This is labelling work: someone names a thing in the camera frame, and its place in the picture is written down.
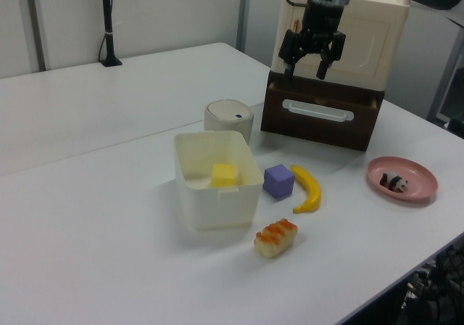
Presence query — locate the toy bread loaf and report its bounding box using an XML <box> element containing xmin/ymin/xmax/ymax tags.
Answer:
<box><xmin>253</xmin><ymin>218</ymin><xmax>299</xmax><ymax>259</ymax></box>

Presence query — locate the brown drawer with white handle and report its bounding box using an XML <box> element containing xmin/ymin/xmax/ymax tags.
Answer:
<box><xmin>260</xmin><ymin>71</ymin><xmax>384</xmax><ymax>152</ymax></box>

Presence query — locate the pink plate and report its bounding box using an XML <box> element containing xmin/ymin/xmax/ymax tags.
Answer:
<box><xmin>367</xmin><ymin>155</ymin><xmax>439</xmax><ymax>204</ymax></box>

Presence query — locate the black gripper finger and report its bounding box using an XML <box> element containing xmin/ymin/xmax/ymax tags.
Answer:
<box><xmin>315</xmin><ymin>30</ymin><xmax>347</xmax><ymax>81</ymax></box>
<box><xmin>278</xmin><ymin>29</ymin><xmax>307</xmax><ymax>81</ymax></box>

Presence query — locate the yellow toy banana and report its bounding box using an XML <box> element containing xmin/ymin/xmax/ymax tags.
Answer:
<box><xmin>289</xmin><ymin>164</ymin><xmax>323</xmax><ymax>215</ymax></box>

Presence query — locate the black camera stand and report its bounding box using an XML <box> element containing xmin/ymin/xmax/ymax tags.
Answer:
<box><xmin>98</xmin><ymin>0</ymin><xmax>123</xmax><ymax>67</ymax></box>

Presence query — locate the black mesh chair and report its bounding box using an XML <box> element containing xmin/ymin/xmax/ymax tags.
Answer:
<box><xmin>398</xmin><ymin>239</ymin><xmax>464</xmax><ymax>325</ymax></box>

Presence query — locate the yellow cube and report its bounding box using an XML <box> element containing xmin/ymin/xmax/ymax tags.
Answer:
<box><xmin>210</xmin><ymin>162</ymin><xmax>239</xmax><ymax>189</ymax></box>

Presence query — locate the panda figurine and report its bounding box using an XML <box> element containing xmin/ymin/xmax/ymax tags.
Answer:
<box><xmin>379</xmin><ymin>171</ymin><xmax>410</xmax><ymax>194</ymax></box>

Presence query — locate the purple cube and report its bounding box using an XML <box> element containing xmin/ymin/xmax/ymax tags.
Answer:
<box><xmin>262</xmin><ymin>163</ymin><xmax>296</xmax><ymax>200</ymax></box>

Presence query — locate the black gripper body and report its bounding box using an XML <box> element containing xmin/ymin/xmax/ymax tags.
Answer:
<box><xmin>299</xmin><ymin>0</ymin><xmax>346</xmax><ymax>56</ymax></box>

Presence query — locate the cream plastic box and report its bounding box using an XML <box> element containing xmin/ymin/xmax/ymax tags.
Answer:
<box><xmin>173</xmin><ymin>130</ymin><xmax>265</xmax><ymax>231</ymax></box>

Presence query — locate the small beige lidded bin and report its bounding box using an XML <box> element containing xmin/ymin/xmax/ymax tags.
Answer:
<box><xmin>204</xmin><ymin>99</ymin><xmax>255</xmax><ymax>145</ymax></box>

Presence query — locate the cream toy cabinet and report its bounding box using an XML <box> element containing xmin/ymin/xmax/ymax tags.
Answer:
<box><xmin>270</xmin><ymin>0</ymin><xmax>411</xmax><ymax>94</ymax></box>

